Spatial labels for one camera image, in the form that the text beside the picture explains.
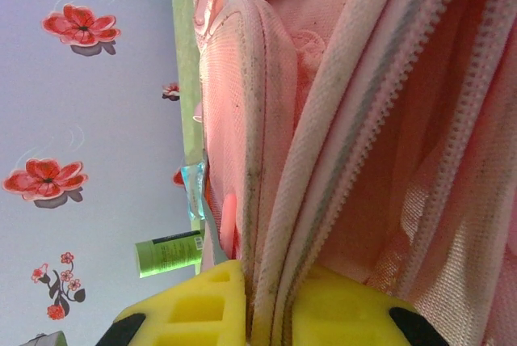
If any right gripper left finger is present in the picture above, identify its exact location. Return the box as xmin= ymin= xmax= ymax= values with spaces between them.
xmin=96 ymin=259 xmax=247 ymax=346

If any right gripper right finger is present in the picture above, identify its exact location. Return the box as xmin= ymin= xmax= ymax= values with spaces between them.
xmin=282 ymin=264 xmax=449 ymax=346

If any pink school backpack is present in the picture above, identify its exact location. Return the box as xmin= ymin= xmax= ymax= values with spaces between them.
xmin=189 ymin=0 xmax=517 ymax=346

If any green bottle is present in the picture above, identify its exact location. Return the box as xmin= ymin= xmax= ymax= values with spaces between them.
xmin=134 ymin=230 xmax=203 ymax=280

